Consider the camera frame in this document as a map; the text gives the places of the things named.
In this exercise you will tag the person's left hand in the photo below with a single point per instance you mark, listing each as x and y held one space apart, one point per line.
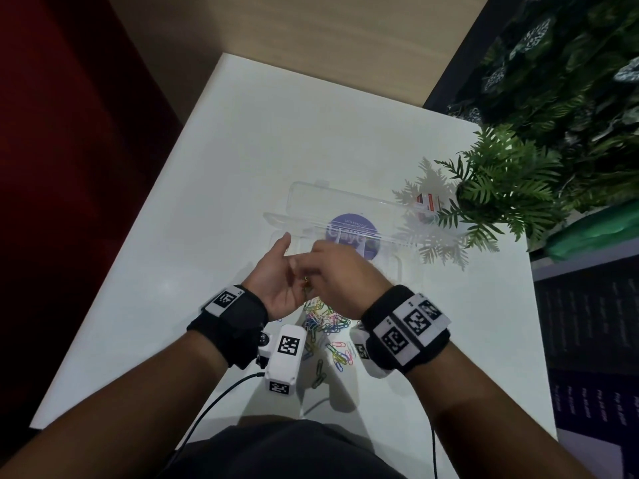
269 284

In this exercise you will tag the person's right hand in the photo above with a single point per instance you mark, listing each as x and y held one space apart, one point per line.
349 281

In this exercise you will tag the person's right fingers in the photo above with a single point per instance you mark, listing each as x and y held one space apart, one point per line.
313 264

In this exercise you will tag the person's left thumb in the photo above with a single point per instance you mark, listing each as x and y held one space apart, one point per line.
280 249

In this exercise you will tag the dark paper clip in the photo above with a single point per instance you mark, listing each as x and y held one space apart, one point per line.
306 286

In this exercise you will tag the person's right forearm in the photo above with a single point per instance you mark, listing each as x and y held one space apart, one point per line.
479 419

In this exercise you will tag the person's left forearm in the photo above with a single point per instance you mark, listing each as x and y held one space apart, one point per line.
125 414

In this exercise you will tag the pile of coloured paper clips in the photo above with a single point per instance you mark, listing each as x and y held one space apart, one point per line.
327 326

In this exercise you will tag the clear plastic box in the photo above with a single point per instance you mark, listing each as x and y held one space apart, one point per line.
349 209

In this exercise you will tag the black left wrist band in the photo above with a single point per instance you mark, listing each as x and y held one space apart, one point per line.
234 329

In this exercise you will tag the black wrist band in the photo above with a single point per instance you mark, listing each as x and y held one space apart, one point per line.
234 329
407 329

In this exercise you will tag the black right wrist band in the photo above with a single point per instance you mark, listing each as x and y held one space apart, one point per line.
407 329

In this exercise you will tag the red and white label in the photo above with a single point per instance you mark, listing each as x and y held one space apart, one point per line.
427 203

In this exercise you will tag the person's dark clothing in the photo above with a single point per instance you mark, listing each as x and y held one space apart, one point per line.
284 451

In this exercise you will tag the green fern plant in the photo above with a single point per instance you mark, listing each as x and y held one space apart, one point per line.
504 184

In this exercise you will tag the dark printed sign board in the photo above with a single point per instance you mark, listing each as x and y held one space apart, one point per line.
594 354

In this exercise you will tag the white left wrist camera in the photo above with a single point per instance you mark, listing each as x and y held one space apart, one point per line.
284 359

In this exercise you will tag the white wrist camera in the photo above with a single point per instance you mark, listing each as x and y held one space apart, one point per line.
367 356
284 359

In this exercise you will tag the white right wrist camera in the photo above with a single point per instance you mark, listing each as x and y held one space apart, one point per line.
367 356

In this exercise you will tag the green leafy plant wall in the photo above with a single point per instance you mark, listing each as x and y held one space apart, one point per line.
564 69

